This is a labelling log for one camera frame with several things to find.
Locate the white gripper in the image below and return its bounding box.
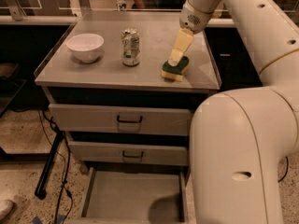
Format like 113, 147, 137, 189
168, 3, 212, 66

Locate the green yellow sponge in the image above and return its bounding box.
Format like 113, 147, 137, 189
161, 56, 189, 82

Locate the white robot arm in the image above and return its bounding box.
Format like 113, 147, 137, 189
180, 0, 299, 224

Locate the top grey drawer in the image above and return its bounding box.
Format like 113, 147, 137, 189
49, 104, 192, 136

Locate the grey drawer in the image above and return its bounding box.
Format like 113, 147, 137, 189
49, 104, 192, 136
69, 141, 189, 166
64, 165, 188, 224

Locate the grey metal drawer cabinet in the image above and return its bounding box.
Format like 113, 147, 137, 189
34, 10, 222, 224

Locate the middle grey drawer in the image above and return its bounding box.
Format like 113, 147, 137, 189
69, 141, 189, 166

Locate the bottom grey drawer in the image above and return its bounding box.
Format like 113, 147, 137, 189
64, 165, 188, 224

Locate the green white soda can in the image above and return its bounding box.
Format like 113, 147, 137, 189
121, 28, 140, 66

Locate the clear water bottle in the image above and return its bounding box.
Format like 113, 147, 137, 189
116, 0, 126, 11

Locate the white ceramic bowl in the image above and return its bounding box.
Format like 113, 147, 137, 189
66, 34, 104, 63

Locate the black table leg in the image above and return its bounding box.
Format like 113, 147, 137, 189
35, 131, 63, 200

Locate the white shoe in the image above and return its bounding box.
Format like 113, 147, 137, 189
0, 200, 14, 221

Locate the black floor cable right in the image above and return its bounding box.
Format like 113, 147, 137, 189
278, 156, 290, 183

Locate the black floor cable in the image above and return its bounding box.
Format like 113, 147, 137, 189
37, 109, 74, 224
278, 156, 290, 183

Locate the black floor cable left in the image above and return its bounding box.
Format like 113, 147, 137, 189
37, 109, 74, 224

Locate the white horizontal rail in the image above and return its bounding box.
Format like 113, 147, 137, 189
0, 16, 235, 28

